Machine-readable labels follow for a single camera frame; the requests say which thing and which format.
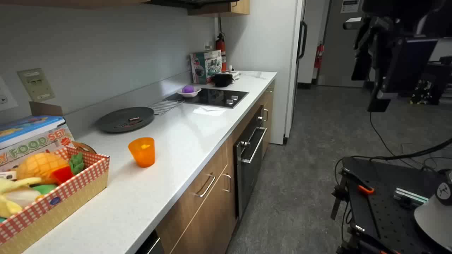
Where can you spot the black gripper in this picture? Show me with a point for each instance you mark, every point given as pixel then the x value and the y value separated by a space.
pixel 407 64

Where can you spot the black desk with equipment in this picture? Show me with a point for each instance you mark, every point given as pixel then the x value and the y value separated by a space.
pixel 426 91

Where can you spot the black monitor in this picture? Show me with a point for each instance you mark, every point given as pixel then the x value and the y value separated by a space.
pixel 443 18

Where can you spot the grey door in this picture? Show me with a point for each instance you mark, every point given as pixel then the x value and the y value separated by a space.
pixel 335 50

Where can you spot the teal and white tool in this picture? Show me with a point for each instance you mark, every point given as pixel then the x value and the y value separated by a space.
pixel 410 194

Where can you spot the orange clamp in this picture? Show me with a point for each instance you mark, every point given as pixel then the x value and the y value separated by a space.
pixel 366 189

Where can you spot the white refrigerator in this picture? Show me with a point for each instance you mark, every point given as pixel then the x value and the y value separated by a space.
pixel 263 42

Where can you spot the white dome-shaped object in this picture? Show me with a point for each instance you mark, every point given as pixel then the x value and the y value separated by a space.
pixel 435 222

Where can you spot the wooden panel above oven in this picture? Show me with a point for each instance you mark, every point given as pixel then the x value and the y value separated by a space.
pixel 245 119

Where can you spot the black built-in oven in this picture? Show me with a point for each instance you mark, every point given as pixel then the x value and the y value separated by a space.
pixel 249 159

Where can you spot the small black box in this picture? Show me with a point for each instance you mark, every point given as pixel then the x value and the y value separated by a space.
pixel 222 79

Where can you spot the wooden upper cabinet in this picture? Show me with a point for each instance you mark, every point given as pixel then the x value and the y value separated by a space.
pixel 217 5

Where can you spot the black glass cooktop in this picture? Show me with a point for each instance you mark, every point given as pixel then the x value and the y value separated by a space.
pixel 209 97

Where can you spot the small white plate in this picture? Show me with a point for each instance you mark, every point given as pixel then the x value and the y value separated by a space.
pixel 190 94

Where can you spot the purple toy item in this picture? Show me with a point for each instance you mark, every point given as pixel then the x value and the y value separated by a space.
pixel 188 88

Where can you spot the orange plastic cup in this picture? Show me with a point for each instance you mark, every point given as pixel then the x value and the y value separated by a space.
pixel 142 151

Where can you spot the black round stove plate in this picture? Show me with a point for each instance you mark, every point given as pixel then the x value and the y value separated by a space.
pixel 123 119

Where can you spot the stainless dishwasher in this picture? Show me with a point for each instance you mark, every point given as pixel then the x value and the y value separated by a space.
pixel 150 245

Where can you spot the red toy vegetable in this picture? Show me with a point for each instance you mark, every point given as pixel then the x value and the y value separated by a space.
pixel 63 175

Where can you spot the red checked toy basket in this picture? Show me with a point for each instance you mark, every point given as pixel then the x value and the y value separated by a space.
pixel 61 206

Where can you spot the yellow pineapple toy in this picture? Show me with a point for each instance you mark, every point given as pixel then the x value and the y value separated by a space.
pixel 41 165

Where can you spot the light green toy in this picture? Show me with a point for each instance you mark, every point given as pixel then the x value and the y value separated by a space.
pixel 44 189

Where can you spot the blue toy food box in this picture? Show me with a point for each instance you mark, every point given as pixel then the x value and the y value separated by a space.
pixel 29 135

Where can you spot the yellow banana toy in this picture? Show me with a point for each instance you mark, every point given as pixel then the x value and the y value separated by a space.
pixel 19 183

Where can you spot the yellow corn toy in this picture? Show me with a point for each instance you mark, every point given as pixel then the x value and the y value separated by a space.
pixel 9 206

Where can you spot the beige wall sign plate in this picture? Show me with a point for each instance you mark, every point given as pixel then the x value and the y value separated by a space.
pixel 36 84

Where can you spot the white wall outlet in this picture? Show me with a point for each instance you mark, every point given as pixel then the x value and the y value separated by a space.
pixel 5 95

